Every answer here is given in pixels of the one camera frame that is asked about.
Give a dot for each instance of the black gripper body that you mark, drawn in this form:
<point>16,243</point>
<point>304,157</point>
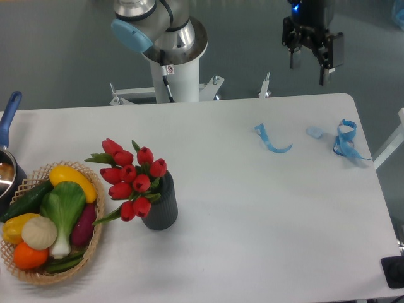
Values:
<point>312,20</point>

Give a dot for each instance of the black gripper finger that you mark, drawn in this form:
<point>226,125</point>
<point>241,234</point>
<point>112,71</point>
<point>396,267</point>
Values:
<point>295,50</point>
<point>326,66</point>

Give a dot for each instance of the dark grey ribbed vase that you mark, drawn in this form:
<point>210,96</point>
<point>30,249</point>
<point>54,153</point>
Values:
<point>164,212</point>

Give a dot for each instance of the small light blue cap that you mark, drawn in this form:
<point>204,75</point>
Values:
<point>314,132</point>

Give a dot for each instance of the twisted blue ribbon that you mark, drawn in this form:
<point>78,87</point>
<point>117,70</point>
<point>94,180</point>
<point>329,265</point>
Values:
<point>344,141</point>

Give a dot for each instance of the blue ribbon strip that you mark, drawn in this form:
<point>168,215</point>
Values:
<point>262,133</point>

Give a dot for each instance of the red tulip bouquet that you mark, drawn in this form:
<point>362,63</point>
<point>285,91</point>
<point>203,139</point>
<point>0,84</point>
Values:
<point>134,179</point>

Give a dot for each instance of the black device at table edge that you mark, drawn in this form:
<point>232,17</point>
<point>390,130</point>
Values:
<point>393,271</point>

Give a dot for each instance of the green bok choy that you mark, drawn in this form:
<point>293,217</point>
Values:
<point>63,205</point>

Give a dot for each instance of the purple sweet potato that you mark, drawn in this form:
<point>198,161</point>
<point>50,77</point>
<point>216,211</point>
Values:
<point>83,230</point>

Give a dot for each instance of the green cucumber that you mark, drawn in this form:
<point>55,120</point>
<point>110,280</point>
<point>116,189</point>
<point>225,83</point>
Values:
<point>29,202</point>

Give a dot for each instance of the white garlic bulb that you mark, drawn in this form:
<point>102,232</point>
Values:
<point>39,233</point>

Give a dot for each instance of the green beans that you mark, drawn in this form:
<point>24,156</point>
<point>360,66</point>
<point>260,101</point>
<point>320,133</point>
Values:
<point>64,264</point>

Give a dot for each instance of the yellow bell pepper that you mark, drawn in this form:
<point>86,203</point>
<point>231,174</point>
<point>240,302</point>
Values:
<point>12,228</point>

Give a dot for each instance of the orange fruit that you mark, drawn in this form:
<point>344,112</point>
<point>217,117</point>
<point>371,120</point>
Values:
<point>26,258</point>

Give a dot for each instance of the white frame bar right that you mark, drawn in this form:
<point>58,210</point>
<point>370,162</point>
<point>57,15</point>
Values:
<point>390,145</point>

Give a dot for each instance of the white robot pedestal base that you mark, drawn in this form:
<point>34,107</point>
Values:
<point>172,83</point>

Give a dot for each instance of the blue handled saucepan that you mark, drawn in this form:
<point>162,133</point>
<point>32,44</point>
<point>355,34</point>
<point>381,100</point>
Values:
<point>12,174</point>

